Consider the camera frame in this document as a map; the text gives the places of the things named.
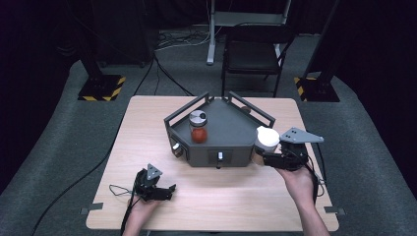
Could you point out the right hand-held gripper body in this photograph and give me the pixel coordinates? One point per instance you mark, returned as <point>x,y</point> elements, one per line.
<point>295,155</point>

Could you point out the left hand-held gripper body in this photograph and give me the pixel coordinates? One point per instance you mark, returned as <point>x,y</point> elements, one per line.
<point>146,188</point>

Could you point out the white cup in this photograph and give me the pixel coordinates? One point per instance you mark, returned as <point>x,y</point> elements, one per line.
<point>268,137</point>

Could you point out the dark grey corner rack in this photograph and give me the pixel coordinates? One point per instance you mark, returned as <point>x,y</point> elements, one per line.
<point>226,131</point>

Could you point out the red spice jar grey lid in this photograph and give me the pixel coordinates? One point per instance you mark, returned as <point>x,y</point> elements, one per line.
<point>198,134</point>

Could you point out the person's left hand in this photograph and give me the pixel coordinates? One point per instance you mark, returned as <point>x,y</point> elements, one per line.
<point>141,208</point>

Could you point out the person's right hand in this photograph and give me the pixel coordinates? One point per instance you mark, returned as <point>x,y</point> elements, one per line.
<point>300,185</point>

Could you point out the small brown round object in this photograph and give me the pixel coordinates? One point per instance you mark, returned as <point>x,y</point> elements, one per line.
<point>246,109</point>

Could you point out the black stand with striped base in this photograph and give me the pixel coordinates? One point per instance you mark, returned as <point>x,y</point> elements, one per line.
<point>316,90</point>
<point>100,88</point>

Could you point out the black folding chair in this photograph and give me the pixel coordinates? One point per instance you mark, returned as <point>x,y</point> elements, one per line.
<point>252,57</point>

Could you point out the white metal stand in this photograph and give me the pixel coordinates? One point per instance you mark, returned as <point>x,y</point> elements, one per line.
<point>211,39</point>

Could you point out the dark cabinet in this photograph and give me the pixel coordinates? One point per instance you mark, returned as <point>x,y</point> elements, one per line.
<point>128,32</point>

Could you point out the grey table bracket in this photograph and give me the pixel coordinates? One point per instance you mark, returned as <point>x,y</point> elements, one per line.
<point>334,210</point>

